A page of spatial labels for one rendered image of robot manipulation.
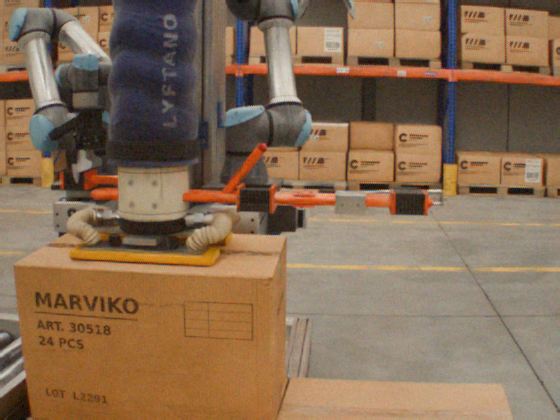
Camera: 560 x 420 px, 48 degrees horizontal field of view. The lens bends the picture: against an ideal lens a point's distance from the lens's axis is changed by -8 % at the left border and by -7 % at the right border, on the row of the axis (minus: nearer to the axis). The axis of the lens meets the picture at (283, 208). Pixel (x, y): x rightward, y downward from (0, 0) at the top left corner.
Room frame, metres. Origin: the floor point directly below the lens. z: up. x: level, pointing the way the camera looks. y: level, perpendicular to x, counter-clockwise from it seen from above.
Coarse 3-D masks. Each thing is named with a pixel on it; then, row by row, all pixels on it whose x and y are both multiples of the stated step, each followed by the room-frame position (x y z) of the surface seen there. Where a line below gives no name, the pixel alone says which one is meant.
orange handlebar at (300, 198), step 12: (96, 180) 1.85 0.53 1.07; (108, 180) 1.85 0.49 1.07; (96, 192) 1.57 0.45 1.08; (108, 192) 1.57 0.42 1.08; (192, 192) 1.58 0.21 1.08; (204, 192) 1.58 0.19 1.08; (216, 192) 1.59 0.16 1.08; (300, 192) 1.55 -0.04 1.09; (312, 192) 1.55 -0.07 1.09; (300, 204) 1.53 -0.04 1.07; (312, 204) 1.53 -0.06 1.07; (324, 204) 1.52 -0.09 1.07; (372, 204) 1.51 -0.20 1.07; (384, 204) 1.51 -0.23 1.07; (432, 204) 1.52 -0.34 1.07
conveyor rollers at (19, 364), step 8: (0, 336) 1.93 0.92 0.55; (8, 336) 1.96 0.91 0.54; (0, 344) 1.90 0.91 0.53; (8, 344) 1.96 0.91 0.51; (16, 344) 1.88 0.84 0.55; (0, 352) 1.80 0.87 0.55; (8, 352) 1.81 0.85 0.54; (16, 352) 1.85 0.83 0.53; (0, 360) 1.76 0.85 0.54; (8, 360) 1.79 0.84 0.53; (0, 368) 1.74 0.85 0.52; (8, 368) 1.69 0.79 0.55; (16, 368) 1.70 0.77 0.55; (0, 376) 1.63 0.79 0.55; (8, 376) 1.64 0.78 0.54; (0, 384) 1.59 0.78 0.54
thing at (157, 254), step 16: (112, 240) 1.48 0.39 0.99; (176, 240) 1.48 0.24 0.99; (80, 256) 1.45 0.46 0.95; (96, 256) 1.45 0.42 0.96; (112, 256) 1.45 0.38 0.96; (128, 256) 1.44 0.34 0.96; (144, 256) 1.44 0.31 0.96; (160, 256) 1.44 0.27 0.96; (176, 256) 1.43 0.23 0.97; (192, 256) 1.43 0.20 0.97; (208, 256) 1.44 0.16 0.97
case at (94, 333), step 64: (64, 256) 1.49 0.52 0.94; (256, 256) 1.53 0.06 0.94; (64, 320) 1.40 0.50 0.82; (128, 320) 1.39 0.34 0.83; (192, 320) 1.37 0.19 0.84; (256, 320) 1.36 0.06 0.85; (64, 384) 1.40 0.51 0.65; (128, 384) 1.39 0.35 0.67; (192, 384) 1.37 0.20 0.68; (256, 384) 1.36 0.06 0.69
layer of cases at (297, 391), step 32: (288, 384) 1.70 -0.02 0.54; (320, 384) 1.68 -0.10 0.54; (352, 384) 1.68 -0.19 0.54; (384, 384) 1.68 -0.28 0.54; (416, 384) 1.67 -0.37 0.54; (448, 384) 1.66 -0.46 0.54; (480, 384) 1.65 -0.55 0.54; (288, 416) 1.49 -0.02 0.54; (320, 416) 1.49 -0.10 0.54; (352, 416) 1.49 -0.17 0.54; (384, 416) 1.49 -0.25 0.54; (416, 416) 1.48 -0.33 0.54; (448, 416) 1.47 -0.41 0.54; (480, 416) 1.46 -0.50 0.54; (512, 416) 1.45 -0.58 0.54
